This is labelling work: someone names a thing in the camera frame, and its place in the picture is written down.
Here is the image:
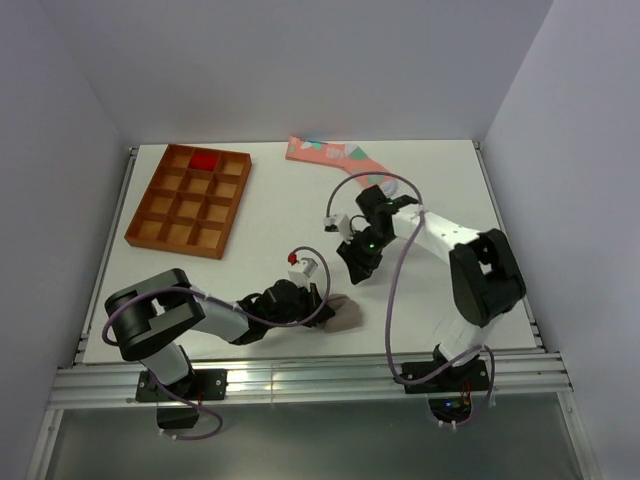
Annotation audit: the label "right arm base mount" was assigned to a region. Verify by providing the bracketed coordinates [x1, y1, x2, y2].
[400, 357, 495, 429]

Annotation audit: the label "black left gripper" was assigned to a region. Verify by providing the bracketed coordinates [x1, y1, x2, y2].
[266, 281, 334, 330]

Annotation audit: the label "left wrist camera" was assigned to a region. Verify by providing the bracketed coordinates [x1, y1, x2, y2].
[287, 253, 318, 289]

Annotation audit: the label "red sock with bear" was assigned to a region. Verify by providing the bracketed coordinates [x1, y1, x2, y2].
[189, 151, 220, 171]

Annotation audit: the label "pink patterned sock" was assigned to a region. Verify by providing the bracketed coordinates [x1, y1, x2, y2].
[285, 136, 398, 197]

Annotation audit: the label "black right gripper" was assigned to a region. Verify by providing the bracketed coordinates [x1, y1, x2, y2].
[336, 227, 393, 286]

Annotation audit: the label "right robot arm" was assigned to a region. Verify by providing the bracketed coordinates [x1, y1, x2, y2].
[324, 186, 526, 390]

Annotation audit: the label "beige sock orange stripes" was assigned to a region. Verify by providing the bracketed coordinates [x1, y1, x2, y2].
[322, 294, 364, 333]

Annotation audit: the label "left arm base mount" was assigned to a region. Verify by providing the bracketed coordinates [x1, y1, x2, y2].
[135, 368, 229, 431]

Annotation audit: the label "orange wooden compartment tray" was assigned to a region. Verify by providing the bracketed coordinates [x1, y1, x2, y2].
[125, 144, 252, 260]

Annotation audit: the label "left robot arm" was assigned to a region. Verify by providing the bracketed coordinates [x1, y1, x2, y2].
[102, 268, 336, 399]

